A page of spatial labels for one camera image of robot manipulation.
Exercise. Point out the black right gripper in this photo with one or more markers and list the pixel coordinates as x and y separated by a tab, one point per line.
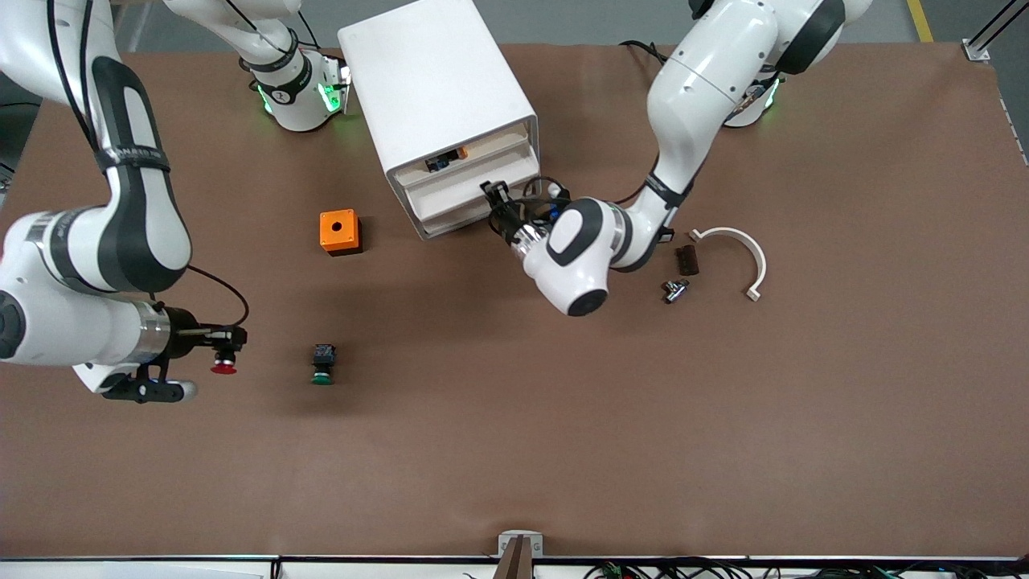
186	342

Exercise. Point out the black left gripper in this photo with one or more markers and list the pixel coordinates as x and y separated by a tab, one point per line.
507	219

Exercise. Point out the red mushroom push button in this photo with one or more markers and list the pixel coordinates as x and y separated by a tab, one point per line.
224	362

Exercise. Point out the white plastic drawer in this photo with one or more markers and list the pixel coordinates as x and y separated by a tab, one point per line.
450	201

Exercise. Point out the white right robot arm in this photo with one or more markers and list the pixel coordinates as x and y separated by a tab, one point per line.
137	201

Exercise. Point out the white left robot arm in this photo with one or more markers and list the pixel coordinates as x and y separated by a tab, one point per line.
699	88

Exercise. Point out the green mushroom push button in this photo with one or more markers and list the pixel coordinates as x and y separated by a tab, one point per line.
323	366

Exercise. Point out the white drawer cabinet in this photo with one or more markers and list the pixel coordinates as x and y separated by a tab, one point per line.
434	80

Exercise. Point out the small blue orange component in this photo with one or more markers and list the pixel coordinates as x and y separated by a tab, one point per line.
446	159

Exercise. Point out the brown terminal block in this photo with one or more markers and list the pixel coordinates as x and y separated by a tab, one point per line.
689	260

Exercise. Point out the orange button enclosure box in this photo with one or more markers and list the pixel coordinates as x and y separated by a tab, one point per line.
339	232

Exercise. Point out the silver key switch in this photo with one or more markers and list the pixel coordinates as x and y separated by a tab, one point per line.
675	290

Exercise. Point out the white curved plastic bracket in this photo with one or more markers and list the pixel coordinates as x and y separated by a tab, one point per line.
752	251

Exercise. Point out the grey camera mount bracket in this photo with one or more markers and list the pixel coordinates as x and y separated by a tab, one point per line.
520	548

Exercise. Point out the aluminium corner bracket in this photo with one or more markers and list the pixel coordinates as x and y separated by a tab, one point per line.
982	44

